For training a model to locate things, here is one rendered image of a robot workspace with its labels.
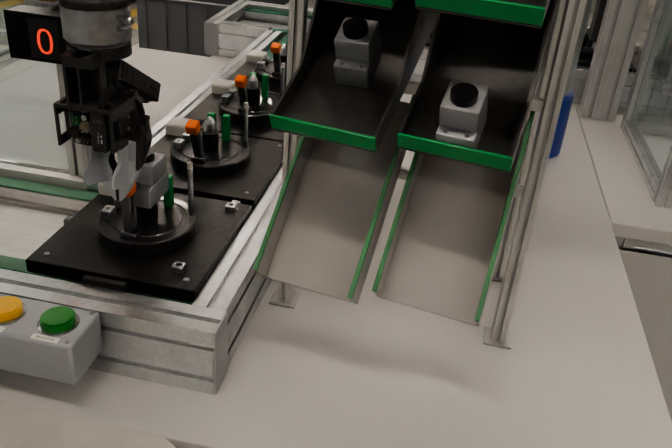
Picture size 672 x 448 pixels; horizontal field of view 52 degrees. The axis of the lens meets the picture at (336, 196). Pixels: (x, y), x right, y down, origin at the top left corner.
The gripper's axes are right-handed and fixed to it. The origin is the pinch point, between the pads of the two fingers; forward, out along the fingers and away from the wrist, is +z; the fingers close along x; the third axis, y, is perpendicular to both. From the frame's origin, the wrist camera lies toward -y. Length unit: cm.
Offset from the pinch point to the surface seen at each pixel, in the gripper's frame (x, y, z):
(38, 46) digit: -20.1, -15.9, -12.1
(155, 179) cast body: 2.2, -5.6, 1.0
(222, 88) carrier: -9, -64, 9
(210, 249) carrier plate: 10.4, -4.7, 10.3
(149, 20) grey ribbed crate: -87, -191, 32
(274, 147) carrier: 9.2, -41.3, 10.2
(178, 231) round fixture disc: 5.6, -4.8, 8.2
